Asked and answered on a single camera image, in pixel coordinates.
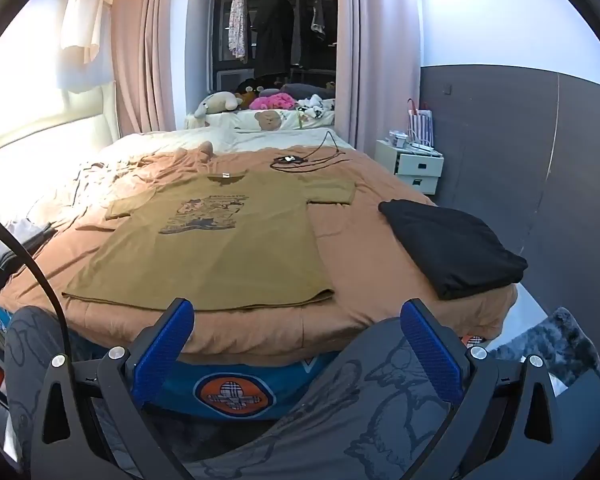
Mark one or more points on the grey fluffy rug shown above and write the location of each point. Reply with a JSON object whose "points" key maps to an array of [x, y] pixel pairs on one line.
{"points": [[570, 340]]}

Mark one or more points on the floral hanging shirt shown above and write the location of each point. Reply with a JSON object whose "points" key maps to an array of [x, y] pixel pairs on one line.
{"points": [[237, 25]]}

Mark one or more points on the black hanging coat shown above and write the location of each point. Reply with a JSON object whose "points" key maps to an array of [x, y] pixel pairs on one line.
{"points": [[275, 30]]}

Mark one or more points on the grey hanging garment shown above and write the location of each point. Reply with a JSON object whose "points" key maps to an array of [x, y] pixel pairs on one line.
{"points": [[319, 20]]}

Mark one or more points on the pink plush toy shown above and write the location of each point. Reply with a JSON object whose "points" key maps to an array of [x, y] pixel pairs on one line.
{"points": [[275, 101]]}

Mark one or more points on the black folded garment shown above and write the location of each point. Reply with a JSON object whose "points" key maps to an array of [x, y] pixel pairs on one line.
{"points": [[450, 250]]}

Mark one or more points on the blue sheet with orange emblem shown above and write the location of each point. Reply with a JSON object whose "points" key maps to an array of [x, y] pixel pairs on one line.
{"points": [[230, 395]]}

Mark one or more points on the pile of clothes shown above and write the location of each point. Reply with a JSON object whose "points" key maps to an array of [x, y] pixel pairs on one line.
{"points": [[27, 232]]}

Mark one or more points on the white hanging garment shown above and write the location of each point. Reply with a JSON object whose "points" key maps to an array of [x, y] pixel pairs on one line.
{"points": [[85, 10]]}

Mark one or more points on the cream padded headboard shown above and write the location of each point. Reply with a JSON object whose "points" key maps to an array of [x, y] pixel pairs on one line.
{"points": [[55, 130]]}

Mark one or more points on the cream plush toy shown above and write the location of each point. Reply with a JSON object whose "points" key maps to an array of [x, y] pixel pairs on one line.
{"points": [[217, 102]]}

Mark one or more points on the white nightstand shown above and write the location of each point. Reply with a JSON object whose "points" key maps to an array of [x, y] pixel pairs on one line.
{"points": [[420, 165]]}

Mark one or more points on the cream duvet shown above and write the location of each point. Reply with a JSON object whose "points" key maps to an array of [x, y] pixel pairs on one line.
{"points": [[180, 140]]}

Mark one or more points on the cream bear print pillow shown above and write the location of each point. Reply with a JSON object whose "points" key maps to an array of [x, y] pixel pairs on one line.
{"points": [[270, 120]]}

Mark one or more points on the olive printed t-shirt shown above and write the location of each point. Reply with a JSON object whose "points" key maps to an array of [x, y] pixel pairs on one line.
{"points": [[205, 260]]}

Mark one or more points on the brown plush toy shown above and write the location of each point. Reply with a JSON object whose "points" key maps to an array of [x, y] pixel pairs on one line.
{"points": [[250, 91]]}

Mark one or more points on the black and white plush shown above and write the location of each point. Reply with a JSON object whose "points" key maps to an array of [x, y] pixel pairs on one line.
{"points": [[312, 107]]}

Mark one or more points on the clutter on nightstand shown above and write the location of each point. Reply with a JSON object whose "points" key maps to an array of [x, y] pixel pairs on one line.
{"points": [[405, 139]]}

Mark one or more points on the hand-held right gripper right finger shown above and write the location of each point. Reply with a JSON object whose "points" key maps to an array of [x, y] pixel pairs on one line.
{"points": [[430, 355]]}

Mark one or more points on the pink curtain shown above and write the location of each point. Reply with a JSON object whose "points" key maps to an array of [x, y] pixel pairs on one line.
{"points": [[380, 60], [150, 60]]}

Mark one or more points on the orange-brown blanket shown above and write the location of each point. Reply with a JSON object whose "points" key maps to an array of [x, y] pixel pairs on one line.
{"points": [[370, 260]]}

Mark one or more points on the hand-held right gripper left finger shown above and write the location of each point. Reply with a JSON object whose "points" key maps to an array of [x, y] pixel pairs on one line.
{"points": [[165, 350]]}

